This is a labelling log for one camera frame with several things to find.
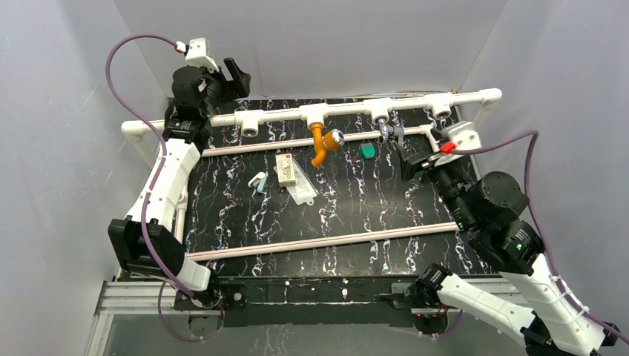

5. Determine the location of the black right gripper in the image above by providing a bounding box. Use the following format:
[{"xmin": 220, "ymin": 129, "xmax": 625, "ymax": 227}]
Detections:
[{"xmin": 392, "ymin": 143, "xmax": 473, "ymax": 229}]

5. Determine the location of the chrome metal faucet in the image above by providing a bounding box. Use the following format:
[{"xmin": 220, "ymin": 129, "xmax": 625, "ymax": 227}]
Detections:
[{"xmin": 376, "ymin": 117, "xmax": 405, "ymax": 147}]

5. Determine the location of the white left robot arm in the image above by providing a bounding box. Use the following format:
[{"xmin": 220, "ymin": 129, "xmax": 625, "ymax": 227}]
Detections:
[{"xmin": 108, "ymin": 57, "xmax": 251, "ymax": 309}]

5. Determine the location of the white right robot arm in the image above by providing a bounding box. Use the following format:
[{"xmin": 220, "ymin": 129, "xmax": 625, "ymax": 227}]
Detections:
[{"xmin": 392, "ymin": 151, "xmax": 619, "ymax": 355}]

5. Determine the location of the green tape roll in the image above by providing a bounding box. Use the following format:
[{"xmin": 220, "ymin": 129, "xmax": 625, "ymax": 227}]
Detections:
[{"xmin": 360, "ymin": 143, "xmax": 376, "ymax": 159}]

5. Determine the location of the orange plastic faucet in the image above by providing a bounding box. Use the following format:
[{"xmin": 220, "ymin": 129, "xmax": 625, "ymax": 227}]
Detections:
[{"xmin": 309, "ymin": 122, "xmax": 345, "ymax": 168}]

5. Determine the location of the small white red box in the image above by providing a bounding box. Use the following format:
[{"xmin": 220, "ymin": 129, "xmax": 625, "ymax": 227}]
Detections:
[{"xmin": 275, "ymin": 153, "xmax": 297, "ymax": 187}]

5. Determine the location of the white blue tape roll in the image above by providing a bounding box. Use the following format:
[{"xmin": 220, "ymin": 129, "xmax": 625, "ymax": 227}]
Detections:
[{"xmin": 248, "ymin": 171, "xmax": 268, "ymax": 194}]

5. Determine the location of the clear plastic instruction bag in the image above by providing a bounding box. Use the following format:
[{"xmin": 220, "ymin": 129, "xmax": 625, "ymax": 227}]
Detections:
[{"xmin": 283, "ymin": 161, "xmax": 319, "ymax": 206}]

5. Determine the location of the white pvc pipe frame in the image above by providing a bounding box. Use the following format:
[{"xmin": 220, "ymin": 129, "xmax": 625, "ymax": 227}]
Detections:
[{"xmin": 121, "ymin": 88, "xmax": 502, "ymax": 262}]

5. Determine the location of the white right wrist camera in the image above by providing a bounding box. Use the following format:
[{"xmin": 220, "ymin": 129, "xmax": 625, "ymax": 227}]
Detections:
[{"xmin": 431, "ymin": 121, "xmax": 481, "ymax": 151}]

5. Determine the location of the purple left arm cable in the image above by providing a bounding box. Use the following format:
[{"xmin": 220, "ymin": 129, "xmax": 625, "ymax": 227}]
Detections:
[{"xmin": 105, "ymin": 33, "xmax": 225, "ymax": 343}]

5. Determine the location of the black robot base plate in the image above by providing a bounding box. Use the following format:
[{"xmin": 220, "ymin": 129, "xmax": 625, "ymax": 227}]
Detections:
[{"xmin": 216, "ymin": 276, "xmax": 450, "ymax": 335}]

